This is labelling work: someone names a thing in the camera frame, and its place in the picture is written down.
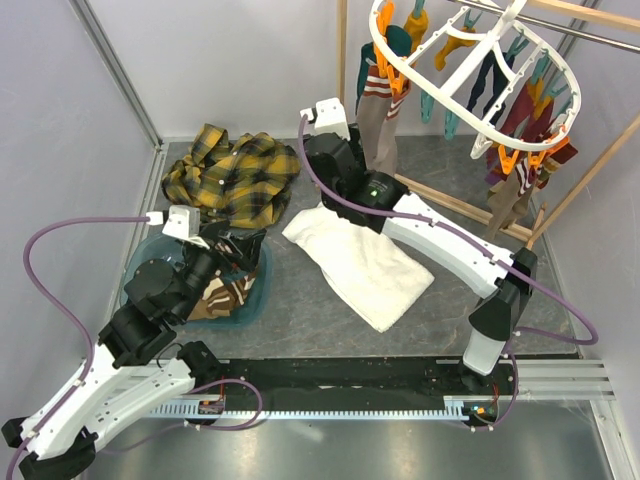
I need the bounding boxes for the brown striped sock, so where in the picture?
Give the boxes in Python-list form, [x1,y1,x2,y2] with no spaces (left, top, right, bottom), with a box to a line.
[188,278,237,321]
[222,271,257,309]

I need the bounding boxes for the grey sock maroon cuff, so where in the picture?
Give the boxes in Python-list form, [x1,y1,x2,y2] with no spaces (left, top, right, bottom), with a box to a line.
[484,164,542,241]

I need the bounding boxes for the white round sock hanger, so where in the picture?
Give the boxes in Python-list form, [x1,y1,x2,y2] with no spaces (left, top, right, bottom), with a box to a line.
[368,0,584,151]

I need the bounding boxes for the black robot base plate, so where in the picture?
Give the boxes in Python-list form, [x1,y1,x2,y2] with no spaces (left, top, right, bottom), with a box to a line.
[196,357,515,397]

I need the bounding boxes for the yellow plaid shirt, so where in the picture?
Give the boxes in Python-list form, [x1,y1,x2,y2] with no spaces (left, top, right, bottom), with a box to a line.
[161,124,301,229]

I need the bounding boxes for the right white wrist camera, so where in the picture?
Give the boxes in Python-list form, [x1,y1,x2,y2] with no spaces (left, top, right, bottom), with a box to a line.
[300,97,351,140]

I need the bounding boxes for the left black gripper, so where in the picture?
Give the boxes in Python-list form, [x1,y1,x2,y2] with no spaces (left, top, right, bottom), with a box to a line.
[175,218,268,321]

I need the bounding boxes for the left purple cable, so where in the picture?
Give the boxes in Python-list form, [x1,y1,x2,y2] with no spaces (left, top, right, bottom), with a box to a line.
[7,212,166,476]

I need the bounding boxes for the navy blue sock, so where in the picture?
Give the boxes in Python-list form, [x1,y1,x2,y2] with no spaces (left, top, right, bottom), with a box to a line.
[465,49,511,114]

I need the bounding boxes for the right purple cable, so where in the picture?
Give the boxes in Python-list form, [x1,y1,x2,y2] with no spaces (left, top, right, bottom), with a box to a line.
[297,117,600,349]

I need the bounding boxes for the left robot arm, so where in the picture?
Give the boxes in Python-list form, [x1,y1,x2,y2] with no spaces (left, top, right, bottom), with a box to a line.
[1,222,266,479]

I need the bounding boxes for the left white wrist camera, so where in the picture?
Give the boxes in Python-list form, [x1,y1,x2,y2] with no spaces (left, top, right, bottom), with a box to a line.
[146,205,210,250]

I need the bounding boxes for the white towel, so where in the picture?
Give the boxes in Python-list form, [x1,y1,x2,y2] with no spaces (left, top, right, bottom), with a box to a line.
[283,205,435,333]

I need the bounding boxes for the dark teal sock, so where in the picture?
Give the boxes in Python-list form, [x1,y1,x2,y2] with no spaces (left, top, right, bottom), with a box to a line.
[356,25,412,104]

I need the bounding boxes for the purple cable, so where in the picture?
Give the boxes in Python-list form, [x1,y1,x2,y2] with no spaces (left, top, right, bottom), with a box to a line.
[7,212,166,476]
[297,117,600,349]

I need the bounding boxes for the grey cable duct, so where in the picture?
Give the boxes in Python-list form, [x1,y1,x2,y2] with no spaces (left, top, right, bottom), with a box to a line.
[146,398,469,421]

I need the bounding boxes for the teal plastic basin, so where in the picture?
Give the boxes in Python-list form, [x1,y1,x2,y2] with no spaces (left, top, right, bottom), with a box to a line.
[119,234,273,329]

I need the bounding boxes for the metal hanging rod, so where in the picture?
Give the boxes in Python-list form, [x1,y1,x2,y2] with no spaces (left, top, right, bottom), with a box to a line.
[457,0,640,55]

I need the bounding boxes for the mustard yellow sock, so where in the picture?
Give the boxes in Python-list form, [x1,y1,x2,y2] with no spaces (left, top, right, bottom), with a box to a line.
[403,9,429,53]

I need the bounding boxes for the maroon patterned sock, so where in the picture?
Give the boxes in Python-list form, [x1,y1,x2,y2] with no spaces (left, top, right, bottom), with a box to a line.
[500,80,578,188]

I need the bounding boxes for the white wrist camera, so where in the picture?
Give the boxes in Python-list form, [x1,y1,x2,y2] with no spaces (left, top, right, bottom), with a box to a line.
[300,97,351,140]
[146,205,210,250]

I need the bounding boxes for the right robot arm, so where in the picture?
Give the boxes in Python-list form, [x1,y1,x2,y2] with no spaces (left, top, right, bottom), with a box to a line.
[298,132,538,394]

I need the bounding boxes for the wooden clothes rack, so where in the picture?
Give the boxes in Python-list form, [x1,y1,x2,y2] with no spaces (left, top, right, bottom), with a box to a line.
[336,1,639,249]

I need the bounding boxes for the grey sock red stripes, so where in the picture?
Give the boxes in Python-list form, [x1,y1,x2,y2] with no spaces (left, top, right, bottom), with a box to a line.
[356,65,410,177]

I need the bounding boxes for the aluminium corner post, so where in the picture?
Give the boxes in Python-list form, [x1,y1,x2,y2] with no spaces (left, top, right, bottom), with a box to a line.
[69,0,163,150]

